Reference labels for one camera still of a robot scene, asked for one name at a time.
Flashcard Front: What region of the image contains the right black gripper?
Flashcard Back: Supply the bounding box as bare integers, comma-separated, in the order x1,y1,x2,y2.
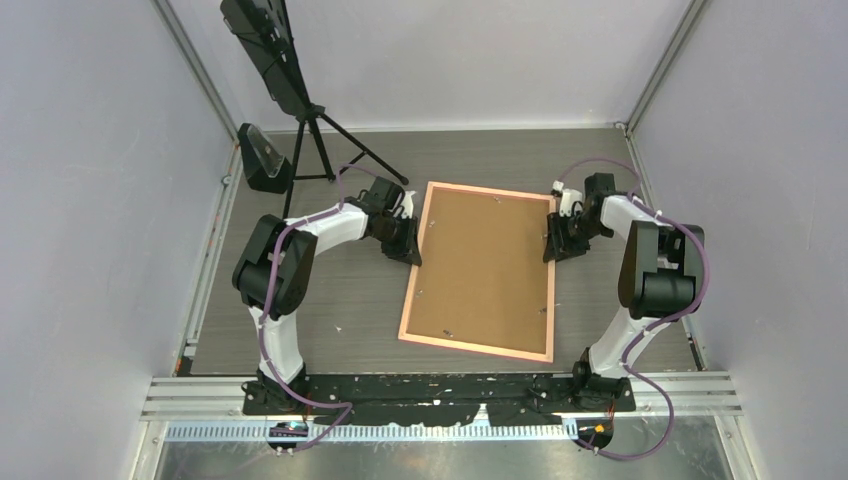
544,211,611,263

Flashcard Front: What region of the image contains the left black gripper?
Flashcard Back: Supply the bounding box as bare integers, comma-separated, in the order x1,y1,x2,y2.
372,213,421,266

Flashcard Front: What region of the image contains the brown cardboard backing board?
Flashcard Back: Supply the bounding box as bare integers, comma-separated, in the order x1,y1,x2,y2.
405,186,552,356

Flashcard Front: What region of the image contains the pink wooden picture frame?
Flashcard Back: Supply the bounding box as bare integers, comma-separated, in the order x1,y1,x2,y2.
397,180,558,364

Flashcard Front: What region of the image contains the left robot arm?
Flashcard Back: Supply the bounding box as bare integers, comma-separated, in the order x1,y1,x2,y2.
232,176,422,414

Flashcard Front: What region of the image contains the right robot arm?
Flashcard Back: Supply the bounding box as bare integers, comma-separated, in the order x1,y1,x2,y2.
543,173,706,411

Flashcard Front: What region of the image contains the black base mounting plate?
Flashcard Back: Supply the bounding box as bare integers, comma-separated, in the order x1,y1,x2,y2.
241,373,636,427

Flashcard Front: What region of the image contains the black wedge stand base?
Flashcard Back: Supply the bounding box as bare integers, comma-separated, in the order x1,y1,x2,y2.
237,123,293,195

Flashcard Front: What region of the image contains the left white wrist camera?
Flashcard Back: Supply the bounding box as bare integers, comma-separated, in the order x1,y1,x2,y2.
396,190,416,219

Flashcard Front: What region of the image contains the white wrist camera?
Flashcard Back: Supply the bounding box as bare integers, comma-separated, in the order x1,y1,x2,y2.
396,190,416,219
551,180,584,218

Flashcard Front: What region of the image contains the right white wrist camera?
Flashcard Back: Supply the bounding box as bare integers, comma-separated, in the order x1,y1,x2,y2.
551,180,584,218

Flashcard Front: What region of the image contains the black camera tripod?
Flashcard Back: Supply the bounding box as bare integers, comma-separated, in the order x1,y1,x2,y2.
283,103,410,218

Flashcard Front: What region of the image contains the aluminium rail front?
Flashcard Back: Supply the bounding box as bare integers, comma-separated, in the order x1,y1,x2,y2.
141,372,743,443

